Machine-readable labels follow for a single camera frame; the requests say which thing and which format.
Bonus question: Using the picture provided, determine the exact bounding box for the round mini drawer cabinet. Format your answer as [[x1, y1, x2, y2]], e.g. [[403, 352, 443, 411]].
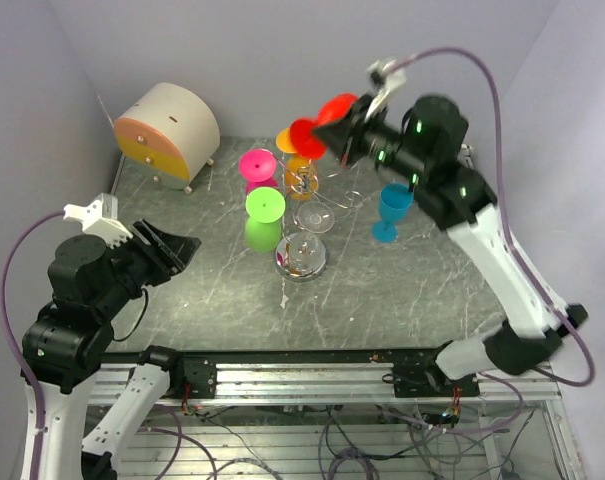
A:
[[114, 82, 221, 194]]

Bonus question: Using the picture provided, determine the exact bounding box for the clear wine glass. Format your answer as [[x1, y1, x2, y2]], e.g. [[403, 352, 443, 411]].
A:
[[287, 201, 335, 277]]

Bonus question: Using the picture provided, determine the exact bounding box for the red plastic wine glass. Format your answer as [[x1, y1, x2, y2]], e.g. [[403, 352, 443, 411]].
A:
[[289, 92, 358, 160]]

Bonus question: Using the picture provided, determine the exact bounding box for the green plastic wine glass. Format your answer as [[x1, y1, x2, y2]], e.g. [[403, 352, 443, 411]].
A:
[[245, 187, 286, 252]]

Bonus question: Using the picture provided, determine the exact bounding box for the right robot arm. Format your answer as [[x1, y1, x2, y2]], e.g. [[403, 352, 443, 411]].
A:
[[311, 94, 588, 396]]

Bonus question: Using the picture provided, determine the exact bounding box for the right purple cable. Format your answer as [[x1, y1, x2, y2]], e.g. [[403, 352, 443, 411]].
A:
[[389, 46, 596, 434]]

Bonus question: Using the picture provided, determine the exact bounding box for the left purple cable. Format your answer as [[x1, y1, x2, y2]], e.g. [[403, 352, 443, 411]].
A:
[[0, 209, 66, 480]]

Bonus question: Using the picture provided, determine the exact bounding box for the purple cable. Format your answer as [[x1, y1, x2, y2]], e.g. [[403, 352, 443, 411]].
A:
[[389, 46, 596, 434], [0, 209, 66, 480]]

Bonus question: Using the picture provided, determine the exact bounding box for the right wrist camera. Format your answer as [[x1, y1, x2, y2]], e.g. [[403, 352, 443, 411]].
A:
[[366, 58, 406, 118]]

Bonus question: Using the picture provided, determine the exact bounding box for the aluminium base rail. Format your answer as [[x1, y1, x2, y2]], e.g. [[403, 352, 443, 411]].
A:
[[90, 349, 561, 407]]

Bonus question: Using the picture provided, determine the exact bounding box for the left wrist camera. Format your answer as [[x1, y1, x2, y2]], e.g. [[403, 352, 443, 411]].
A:
[[63, 193, 133, 249]]

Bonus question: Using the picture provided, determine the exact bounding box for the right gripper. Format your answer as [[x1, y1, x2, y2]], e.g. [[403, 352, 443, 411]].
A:
[[314, 91, 431, 184]]

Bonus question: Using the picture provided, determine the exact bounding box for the chrome wine glass rack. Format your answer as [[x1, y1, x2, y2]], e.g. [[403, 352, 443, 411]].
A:
[[274, 154, 364, 282]]

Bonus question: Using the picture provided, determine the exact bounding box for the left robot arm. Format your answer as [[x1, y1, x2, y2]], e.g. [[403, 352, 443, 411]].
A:
[[22, 220, 201, 479]]

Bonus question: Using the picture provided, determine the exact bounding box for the pink plastic wine glass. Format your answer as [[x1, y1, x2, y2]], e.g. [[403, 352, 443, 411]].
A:
[[238, 149, 278, 194]]

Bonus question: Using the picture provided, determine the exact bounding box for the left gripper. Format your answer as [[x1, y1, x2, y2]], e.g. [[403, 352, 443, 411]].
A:
[[95, 214, 202, 317]]

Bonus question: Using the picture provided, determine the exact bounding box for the orange plastic wine glass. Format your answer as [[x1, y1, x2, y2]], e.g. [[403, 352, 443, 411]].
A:
[[276, 128, 319, 201]]

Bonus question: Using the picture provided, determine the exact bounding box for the blue plastic wine glass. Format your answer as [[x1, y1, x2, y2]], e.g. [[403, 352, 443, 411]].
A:
[[371, 183, 413, 243]]

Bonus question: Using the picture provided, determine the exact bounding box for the floor cable bundle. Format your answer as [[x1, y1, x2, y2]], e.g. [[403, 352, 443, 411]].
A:
[[131, 399, 543, 480]]

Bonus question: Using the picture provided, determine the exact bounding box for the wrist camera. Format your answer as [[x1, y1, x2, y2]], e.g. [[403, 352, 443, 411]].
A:
[[63, 193, 133, 249], [366, 58, 406, 118]]

